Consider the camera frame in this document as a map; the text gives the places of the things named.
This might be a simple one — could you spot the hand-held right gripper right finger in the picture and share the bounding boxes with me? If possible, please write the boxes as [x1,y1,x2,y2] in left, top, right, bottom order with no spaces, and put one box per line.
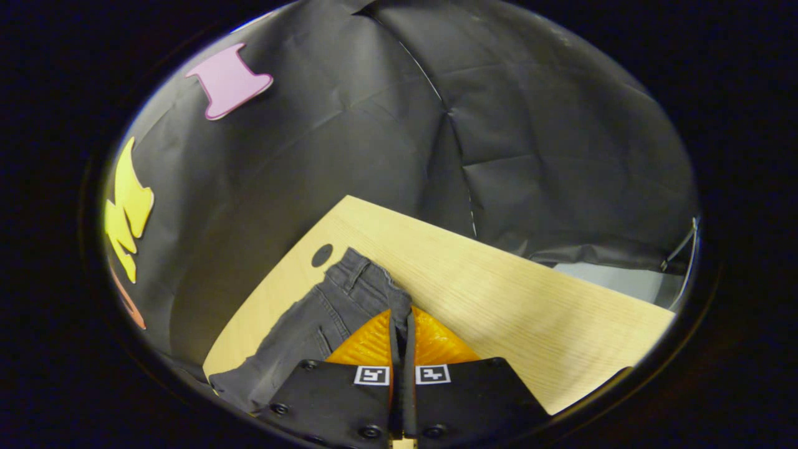
[404,306,552,440]

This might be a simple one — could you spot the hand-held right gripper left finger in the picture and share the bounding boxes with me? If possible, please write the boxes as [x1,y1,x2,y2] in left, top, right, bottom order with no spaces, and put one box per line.
[259,310,400,447]

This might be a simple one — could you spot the black jeans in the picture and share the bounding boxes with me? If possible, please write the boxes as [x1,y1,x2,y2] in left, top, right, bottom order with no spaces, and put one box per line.
[209,248,413,415]

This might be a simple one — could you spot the black backdrop cloth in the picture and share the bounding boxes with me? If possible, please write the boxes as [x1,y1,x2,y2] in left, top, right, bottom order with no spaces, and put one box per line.
[103,0,699,375]

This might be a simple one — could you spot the grey metal frame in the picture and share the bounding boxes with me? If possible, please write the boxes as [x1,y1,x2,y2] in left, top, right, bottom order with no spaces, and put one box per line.
[660,217,699,273]

